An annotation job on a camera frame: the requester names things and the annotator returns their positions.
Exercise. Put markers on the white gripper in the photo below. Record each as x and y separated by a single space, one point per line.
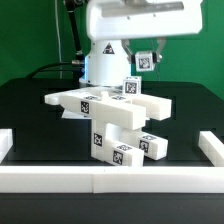
133 19

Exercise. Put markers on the white tagged cube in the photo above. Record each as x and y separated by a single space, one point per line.
144 61
132 85

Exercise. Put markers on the white chair back part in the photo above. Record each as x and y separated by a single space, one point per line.
108 105

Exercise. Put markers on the white chair seat part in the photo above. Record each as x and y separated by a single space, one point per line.
110 138

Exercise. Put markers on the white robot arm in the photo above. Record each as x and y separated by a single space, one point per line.
107 63

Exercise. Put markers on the white fiducial marker sheet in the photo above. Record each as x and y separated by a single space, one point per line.
71 115

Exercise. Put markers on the white right fence bar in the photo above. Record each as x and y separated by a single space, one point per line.
212 147

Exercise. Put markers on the white fence bar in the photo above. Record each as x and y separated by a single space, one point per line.
212 147
100 179

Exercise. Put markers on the white front fence bar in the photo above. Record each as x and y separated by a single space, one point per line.
100 179

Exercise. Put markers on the white left fence block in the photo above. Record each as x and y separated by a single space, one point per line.
6 142

